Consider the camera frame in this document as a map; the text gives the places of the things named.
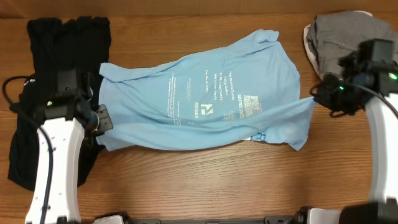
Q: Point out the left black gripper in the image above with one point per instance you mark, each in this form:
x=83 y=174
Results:
x=106 y=122

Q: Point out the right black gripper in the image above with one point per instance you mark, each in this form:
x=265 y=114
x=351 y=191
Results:
x=323 y=97

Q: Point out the light blue t-shirt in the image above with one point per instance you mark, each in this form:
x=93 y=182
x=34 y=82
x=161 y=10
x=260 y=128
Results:
x=249 y=90

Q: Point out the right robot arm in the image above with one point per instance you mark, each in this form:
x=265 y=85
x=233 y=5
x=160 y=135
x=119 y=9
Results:
x=368 y=82

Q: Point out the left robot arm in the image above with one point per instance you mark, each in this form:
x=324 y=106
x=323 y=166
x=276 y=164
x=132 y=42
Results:
x=69 y=119

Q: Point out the beige folded garment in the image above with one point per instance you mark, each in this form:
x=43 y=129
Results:
x=310 y=47

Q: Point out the black t-shirt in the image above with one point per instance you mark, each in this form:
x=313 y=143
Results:
x=81 y=44

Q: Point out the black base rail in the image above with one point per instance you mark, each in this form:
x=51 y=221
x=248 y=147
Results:
x=123 y=218

